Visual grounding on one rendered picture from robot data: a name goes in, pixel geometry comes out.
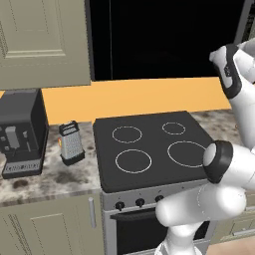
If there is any black microwave door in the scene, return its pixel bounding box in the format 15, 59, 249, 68
86, 0, 113, 82

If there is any black microwave oven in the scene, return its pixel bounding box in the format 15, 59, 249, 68
85, 0, 248, 82

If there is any black oven door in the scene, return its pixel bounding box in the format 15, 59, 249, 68
109, 208, 212, 255

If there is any beige upper cupboard door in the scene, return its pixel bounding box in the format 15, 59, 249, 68
0, 0, 93, 91

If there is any beige cupboard door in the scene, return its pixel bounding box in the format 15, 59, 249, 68
0, 193, 106, 255
0, 0, 93, 91

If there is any beige lower cupboard door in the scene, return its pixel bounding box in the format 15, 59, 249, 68
0, 193, 106, 255

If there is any black hob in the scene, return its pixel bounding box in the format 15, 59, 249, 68
92, 110, 217, 194

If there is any metal box grater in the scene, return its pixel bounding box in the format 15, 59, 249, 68
58, 120, 87, 167

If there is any silver oven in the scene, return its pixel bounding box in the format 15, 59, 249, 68
100, 178, 217, 255

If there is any black coffee machine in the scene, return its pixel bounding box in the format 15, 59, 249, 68
0, 88, 51, 180

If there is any beige lower drawer front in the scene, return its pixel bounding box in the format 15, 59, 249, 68
210, 191, 255, 246

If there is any grey upper cupboard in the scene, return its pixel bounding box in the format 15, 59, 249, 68
233, 0, 255, 46

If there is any silver cupboard handle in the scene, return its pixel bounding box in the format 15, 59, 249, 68
88, 196, 98, 229

